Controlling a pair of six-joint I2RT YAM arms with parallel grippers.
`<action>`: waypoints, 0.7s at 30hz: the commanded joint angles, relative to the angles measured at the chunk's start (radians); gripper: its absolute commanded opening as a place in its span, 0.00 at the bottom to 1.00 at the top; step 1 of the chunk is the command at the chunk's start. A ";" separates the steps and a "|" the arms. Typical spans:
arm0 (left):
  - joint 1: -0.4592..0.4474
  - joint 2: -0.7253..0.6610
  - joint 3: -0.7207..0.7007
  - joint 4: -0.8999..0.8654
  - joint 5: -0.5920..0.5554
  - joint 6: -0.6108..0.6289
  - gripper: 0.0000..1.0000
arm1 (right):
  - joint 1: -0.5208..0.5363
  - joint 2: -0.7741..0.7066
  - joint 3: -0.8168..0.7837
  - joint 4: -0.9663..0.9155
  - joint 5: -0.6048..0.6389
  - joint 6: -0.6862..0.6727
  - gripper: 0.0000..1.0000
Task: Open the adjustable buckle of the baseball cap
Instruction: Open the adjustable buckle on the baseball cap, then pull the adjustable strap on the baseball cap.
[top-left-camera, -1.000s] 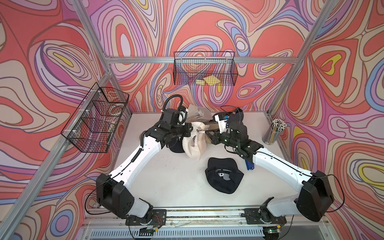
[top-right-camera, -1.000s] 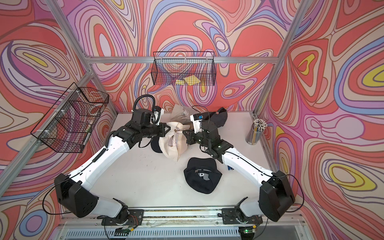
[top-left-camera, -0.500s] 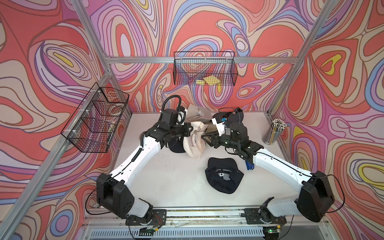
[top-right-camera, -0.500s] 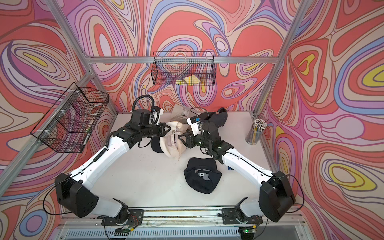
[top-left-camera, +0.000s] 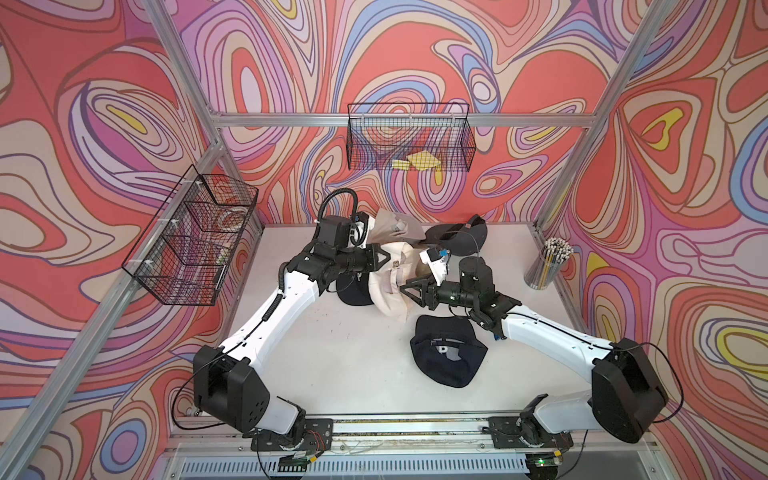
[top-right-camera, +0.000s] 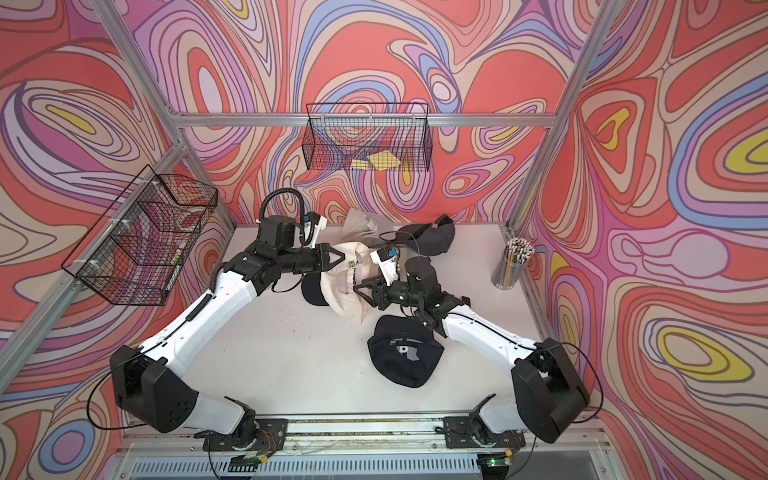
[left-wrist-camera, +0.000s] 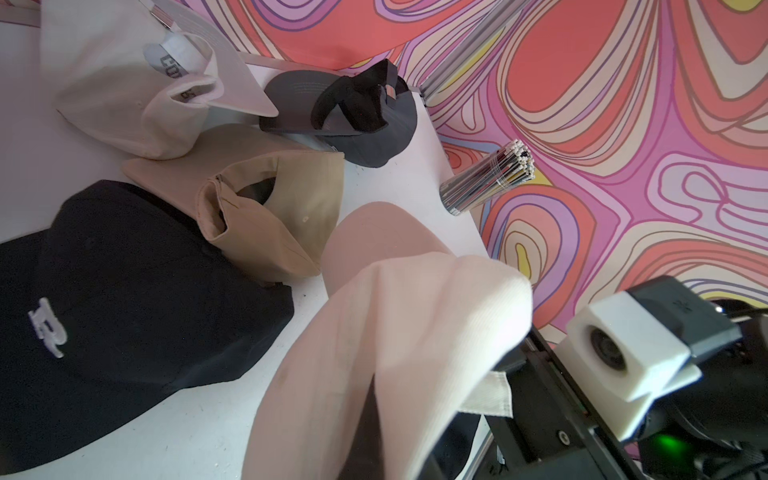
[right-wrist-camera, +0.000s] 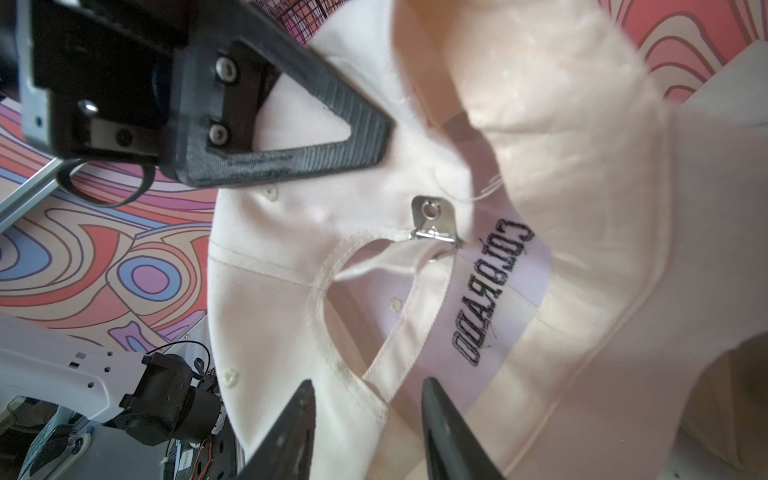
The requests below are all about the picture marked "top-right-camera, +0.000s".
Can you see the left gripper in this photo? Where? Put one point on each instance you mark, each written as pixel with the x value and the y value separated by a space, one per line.
pixel 321 257

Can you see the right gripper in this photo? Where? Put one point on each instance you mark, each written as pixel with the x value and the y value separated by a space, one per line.
pixel 379 292

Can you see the black cap with white logo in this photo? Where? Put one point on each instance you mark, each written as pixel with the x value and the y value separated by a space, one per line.
pixel 311 290

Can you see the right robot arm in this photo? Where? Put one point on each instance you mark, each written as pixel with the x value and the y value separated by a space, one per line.
pixel 549 394

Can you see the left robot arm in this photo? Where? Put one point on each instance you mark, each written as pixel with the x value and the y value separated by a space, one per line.
pixel 148 380

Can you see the light beige baseball cap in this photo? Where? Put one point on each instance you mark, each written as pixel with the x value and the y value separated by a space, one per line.
pixel 364 227

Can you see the black cap upside down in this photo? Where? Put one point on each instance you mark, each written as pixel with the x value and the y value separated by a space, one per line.
pixel 404 351

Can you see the dark grey baseball cap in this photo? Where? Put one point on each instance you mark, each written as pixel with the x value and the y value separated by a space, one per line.
pixel 428 239

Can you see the cup of pencils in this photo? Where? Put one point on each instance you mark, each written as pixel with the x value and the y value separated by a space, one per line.
pixel 516 254

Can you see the black wire basket back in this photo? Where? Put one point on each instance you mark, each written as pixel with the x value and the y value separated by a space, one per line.
pixel 337 132

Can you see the black wire basket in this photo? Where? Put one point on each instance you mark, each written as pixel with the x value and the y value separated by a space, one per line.
pixel 136 250
pixel 337 132

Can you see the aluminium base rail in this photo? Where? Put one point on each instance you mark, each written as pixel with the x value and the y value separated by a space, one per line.
pixel 376 446

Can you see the black wire basket left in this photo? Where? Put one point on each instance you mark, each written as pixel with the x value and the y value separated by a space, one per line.
pixel 136 250

